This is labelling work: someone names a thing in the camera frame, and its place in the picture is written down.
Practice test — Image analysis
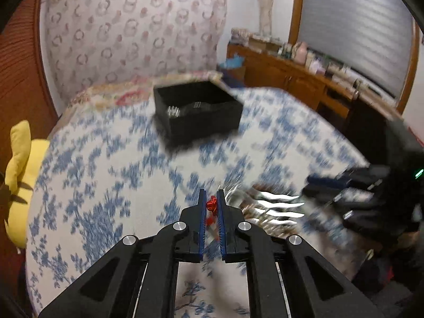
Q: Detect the yellow plush toy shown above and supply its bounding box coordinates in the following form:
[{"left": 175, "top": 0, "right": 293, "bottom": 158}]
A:
[{"left": 5, "top": 120, "right": 51, "bottom": 249}]

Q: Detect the cardboard box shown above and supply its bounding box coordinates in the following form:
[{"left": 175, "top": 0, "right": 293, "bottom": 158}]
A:
[{"left": 248, "top": 36, "right": 283, "bottom": 52}]

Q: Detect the stack of folded cloths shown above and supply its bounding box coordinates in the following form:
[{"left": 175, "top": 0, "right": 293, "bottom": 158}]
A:
[{"left": 231, "top": 28, "right": 253, "bottom": 46}]

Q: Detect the red bead jewelry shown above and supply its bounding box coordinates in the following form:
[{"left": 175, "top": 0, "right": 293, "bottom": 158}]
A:
[{"left": 205, "top": 196, "right": 220, "bottom": 227}]

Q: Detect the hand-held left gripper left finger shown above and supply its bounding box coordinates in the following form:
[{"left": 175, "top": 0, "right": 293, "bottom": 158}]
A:
[{"left": 38, "top": 188, "right": 207, "bottom": 318}]

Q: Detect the ring-patterned wall curtain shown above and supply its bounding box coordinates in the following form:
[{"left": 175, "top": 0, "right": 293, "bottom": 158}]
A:
[{"left": 41, "top": 0, "right": 229, "bottom": 101}]

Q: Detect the wooden louvre door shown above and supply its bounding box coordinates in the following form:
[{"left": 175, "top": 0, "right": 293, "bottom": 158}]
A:
[{"left": 0, "top": 0, "right": 61, "bottom": 272}]

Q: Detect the purple tissue box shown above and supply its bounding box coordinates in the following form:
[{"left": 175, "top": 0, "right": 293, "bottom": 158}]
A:
[{"left": 308, "top": 58, "right": 327, "bottom": 76}]

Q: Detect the black storage box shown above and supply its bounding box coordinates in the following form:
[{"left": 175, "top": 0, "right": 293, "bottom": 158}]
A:
[{"left": 153, "top": 80, "right": 244, "bottom": 147}]

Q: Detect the blue floral cloth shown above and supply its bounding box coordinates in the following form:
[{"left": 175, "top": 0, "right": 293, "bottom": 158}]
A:
[{"left": 26, "top": 88, "right": 378, "bottom": 318}]

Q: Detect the wooden cabinet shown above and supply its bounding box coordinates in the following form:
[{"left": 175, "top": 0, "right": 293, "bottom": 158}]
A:
[{"left": 227, "top": 43, "right": 360, "bottom": 121}]

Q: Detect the beige window curtain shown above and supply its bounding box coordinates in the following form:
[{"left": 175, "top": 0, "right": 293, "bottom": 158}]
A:
[{"left": 257, "top": 0, "right": 276, "bottom": 36}]

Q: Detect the grey window blind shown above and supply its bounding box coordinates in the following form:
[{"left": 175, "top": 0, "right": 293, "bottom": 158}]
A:
[{"left": 296, "top": 0, "right": 416, "bottom": 99}]

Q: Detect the teal plastic bag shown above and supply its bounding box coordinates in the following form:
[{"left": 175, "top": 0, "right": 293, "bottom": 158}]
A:
[{"left": 219, "top": 56, "right": 246, "bottom": 71}]

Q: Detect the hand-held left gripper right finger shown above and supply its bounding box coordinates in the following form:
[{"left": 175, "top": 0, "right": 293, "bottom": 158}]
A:
[{"left": 217, "top": 189, "right": 386, "bottom": 318}]

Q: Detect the pink floral bedspread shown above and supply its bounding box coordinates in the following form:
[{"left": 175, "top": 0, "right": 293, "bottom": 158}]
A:
[{"left": 66, "top": 71, "right": 232, "bottom": 111}]

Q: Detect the pink thermos bottle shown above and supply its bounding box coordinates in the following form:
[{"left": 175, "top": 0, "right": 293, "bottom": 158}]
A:
[{"left": 293, "top": 42, "right": 309, "bottom": 66}]

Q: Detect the black chair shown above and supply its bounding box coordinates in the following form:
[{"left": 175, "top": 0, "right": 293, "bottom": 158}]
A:
[{"left": 344, "top": 95, "right": 400, "bottom": 161}]

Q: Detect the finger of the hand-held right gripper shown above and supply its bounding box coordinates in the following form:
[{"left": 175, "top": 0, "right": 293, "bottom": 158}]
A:
[
  {"left": 303, "top": 185, "right": 381, "bottom": 230},
  {"left": 306, "top": 166, "right": 391, "bottom": 190}
]

